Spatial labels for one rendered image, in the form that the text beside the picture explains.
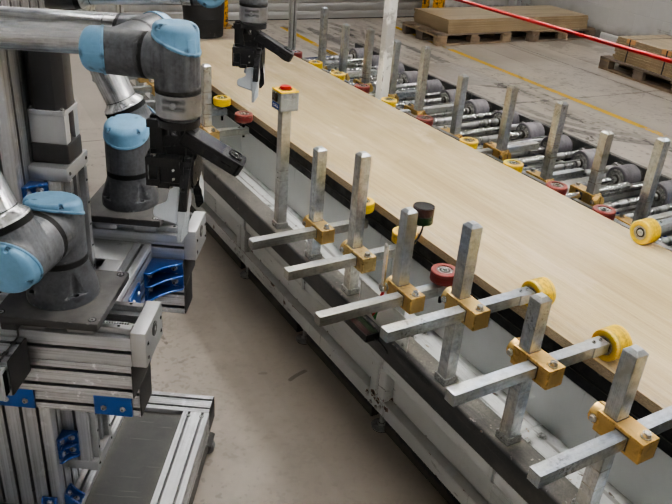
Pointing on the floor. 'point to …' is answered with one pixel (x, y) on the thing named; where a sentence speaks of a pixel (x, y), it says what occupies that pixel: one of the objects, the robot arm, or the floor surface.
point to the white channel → (386, 48)
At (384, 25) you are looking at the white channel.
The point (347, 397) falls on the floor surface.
